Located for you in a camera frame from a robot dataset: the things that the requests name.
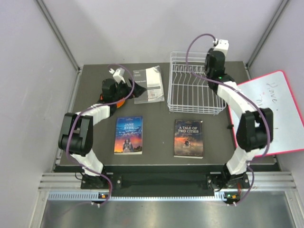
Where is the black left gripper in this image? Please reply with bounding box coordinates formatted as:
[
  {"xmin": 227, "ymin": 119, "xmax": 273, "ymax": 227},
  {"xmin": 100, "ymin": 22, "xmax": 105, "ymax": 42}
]
[{"xmin": 113, "ymin": 78, "xmax": 146, "ymax": 102}]

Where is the white wire dish rack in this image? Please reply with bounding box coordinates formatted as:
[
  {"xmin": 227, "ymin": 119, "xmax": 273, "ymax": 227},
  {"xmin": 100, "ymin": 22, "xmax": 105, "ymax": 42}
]
[{"xmin": 167, "ymin": 51, "xmax": 227, "ymax": 115}]

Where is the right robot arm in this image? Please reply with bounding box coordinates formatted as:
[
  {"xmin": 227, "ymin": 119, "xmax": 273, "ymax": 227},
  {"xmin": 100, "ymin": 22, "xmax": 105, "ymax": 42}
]
[{"xmin": 205, "ymin": 48, "xmax": 274, "ymax": 188}]

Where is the pink framed whiteboard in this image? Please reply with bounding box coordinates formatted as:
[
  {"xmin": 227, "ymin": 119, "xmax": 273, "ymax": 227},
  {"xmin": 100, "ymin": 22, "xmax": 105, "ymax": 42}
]
[{"xmin": 238, "ymin": 70, "xmax": 304, "ymax": 155}]

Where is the Jane Eyre book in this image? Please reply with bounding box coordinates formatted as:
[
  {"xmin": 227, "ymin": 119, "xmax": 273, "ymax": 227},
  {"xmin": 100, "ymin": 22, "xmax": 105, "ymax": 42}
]
[{"xmin": 114, "ymin": 116, "xmax": 143, "ymax": 155}]

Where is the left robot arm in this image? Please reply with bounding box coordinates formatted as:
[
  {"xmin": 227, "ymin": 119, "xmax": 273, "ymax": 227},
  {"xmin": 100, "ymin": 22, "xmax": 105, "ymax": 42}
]
[{"xmin": 58, "ymin": 79, "xmax": 147, "ymax": 189}]

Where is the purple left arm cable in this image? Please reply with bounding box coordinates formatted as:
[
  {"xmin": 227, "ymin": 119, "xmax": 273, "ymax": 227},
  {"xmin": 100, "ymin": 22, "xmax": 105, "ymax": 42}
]
[{"xmin": 66, "ymin": 64, "xmax": 136, "ymax": 206}]

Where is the Canon setup guide booklet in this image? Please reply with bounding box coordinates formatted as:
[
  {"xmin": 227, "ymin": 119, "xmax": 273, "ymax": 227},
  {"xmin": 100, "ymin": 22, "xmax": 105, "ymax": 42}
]
[{"xmin": 133, "ymin": 66, "xmax": 164, "ymax": 104}]

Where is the orange plate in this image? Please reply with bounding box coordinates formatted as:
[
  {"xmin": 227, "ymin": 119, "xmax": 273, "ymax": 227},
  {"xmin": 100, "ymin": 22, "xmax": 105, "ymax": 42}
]
[{"xmin": 99, "ymin": 94, "xmax": 126, "ymax": 109}]

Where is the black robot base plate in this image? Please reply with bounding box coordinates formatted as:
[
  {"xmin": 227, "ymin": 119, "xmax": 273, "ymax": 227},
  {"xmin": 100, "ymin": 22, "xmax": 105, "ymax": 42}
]
[{"xmin": 80, "ymin": 172, "xmax": 250, "ymax": 190}]

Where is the Tale of Two Cities book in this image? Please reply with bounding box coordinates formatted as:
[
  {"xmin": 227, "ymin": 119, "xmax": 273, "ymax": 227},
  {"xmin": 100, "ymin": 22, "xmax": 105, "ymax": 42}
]
[{"xmin": 173, "ymin": 119, "xmax": 204, "ymax": 159}]

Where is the aluminium front rail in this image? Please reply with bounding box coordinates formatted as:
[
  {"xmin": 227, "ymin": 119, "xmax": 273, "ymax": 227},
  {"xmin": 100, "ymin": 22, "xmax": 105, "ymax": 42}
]
[{"xmin": 38, "ymin": 171, "xmax": 296, "ymax": 203}]

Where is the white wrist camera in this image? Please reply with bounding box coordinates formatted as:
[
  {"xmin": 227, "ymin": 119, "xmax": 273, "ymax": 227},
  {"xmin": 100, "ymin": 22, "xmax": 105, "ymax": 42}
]
[
  {"xmin": 213, "ymin": 39, "xmax": 229, "ymax": 57},
  {"xmin": 109, "ymin": 67, "xmax": 125, "ymax": 84}
]

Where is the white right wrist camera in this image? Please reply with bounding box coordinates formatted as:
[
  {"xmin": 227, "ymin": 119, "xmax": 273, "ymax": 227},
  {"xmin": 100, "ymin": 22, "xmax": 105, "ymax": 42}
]
[{"xmin": 213, "ymin": 39, "xmax": 229, "ymax": 57}]

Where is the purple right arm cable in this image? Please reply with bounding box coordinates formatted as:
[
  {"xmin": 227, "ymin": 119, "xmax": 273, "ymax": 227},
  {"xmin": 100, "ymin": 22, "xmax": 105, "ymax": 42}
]
[{"xmin": 186, "ymin": 33, "xmax": 271, "ymax": 206}]

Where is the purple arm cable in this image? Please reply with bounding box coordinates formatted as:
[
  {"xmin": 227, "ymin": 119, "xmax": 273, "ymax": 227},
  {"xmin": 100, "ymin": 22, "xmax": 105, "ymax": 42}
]
[
  {"xmin": 186, "ymin": 33, "xmax": 271, "ymax": 206},
  {"xmin": 66, "ymin": 64, "xmax": 136, "ymax": 206}
]

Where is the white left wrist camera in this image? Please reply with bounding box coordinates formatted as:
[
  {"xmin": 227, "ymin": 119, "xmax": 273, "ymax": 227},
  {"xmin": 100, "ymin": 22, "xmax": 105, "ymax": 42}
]
[{"xmin": 109, "ymin": 67, "xmax": 125, "ymax": 84}]

